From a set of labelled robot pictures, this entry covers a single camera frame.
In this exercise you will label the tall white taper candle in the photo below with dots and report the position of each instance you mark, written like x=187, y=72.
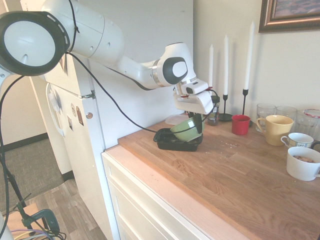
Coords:
x=249, y=55

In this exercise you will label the wooden mounting board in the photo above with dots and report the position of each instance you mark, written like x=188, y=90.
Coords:
x=27, y=212

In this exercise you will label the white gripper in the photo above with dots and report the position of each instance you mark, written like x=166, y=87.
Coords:
x=192, y=105

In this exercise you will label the clear plastic container lid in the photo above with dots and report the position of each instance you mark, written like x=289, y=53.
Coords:
x=175, y=120

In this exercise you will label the framed picture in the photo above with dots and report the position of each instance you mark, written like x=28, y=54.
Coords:
x=287, y=17

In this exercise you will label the large white cup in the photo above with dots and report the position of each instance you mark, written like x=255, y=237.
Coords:
x=300, y=170

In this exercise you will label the black plastic food container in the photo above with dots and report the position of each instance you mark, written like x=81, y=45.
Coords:
x=165, y=143

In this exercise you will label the brown cereal in cup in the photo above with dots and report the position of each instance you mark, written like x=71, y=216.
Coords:
x=303, y=158

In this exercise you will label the black round-base candle holder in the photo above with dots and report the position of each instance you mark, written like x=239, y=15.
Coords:
x=225, y=116

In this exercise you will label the medium white taper candle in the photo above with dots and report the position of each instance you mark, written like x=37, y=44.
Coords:
x=226, y=65

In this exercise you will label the clear ribbed drinking glass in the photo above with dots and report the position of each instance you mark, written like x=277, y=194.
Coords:
x=305, y=125

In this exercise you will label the yellow mug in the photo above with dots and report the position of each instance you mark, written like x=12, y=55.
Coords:
x=277, y=132

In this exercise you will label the white refrigerator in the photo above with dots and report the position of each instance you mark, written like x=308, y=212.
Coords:
x=82, y=155

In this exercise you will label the red mug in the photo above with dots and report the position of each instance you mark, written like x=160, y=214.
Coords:
x=240, y=126

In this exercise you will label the brown rectangular fridge magnet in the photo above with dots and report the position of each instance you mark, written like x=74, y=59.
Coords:
x=79, y=115

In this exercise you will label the dark spice jar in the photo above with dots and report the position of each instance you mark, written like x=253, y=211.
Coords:
x=213, y=117

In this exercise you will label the green ceramic bowl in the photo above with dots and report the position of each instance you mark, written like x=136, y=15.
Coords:
x=186, y=131

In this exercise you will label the black tripod stand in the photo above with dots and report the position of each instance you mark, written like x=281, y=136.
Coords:
x=15, y=187

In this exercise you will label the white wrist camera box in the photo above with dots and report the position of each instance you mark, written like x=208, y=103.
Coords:
x=195, y=87

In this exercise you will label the green clamp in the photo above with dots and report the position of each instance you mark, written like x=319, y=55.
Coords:
x=47, y=217

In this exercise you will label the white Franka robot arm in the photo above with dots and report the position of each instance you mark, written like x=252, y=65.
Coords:
x=100, y=37

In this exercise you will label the black slim candle holder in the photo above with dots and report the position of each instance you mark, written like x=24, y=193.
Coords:
x=245, y=102

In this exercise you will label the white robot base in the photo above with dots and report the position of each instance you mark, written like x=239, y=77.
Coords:
x=5, y=230

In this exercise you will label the short white taper candle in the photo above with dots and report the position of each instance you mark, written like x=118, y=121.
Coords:
x=211, y=65

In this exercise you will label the small photo fridge magnet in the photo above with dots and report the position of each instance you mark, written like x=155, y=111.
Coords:
x=70, y=123

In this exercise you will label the round fridge magnet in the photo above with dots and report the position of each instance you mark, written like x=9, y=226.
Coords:
x=73, y=109

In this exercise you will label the white patterned teacup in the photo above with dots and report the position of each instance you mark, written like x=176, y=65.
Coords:
x=300, y=141

